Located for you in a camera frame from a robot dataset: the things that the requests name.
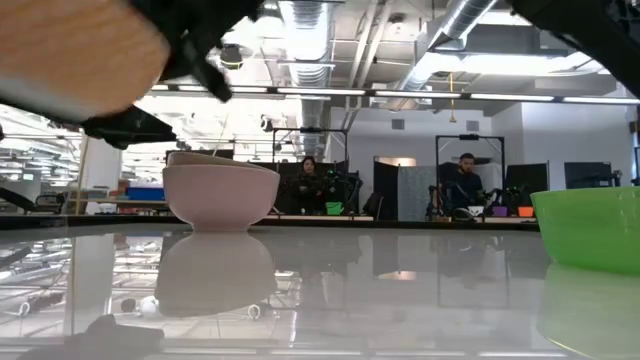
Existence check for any slanted silver ventilation duct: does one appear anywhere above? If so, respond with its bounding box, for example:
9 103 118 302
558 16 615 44
399 0 501 99

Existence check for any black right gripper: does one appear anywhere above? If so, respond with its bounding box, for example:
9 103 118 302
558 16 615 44
130 0 264 104

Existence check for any round silver ventilation duct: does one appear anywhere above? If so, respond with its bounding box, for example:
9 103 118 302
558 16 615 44
278 0 335 159

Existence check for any blue storage bin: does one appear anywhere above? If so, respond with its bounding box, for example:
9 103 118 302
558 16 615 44
125 186 165 202

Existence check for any pink ceramic bowl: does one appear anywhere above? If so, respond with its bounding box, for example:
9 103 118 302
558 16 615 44
162 163 282 233

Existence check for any orange patterned bowl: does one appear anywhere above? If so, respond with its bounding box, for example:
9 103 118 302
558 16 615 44
0 0 172 124

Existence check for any green plastic bowl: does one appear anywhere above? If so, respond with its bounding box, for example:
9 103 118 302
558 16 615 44
529 186 640 277

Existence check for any black metal frame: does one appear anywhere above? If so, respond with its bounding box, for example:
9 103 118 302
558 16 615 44
435 134 506 194
271 127 350 174

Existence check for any grey partition panel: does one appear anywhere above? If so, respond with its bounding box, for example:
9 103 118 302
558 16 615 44
398 165 438 222

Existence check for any white building column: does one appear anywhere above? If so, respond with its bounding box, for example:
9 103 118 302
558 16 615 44
81 134 124 217

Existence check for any long ceiling light strip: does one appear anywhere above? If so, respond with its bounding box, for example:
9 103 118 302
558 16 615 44
149 83 640 106

